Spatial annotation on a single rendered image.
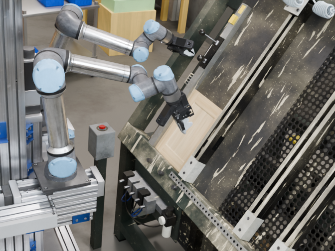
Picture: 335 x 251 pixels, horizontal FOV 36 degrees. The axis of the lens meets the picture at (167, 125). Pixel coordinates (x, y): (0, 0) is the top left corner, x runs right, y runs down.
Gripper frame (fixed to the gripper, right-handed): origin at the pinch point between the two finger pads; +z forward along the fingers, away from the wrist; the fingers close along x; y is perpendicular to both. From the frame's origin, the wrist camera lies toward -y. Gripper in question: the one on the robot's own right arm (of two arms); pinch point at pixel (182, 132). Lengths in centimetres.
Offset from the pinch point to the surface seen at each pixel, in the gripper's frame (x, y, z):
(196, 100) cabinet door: 47, 24, 26
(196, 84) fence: 53, 30, 21
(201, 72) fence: 54, 35, 17
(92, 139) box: 71, -36, 31
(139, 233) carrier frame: 57, -41, 107
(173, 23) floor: 476, 156, 229
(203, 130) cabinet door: 29.2, 17.2, 32.2
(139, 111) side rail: 76, -3, 35
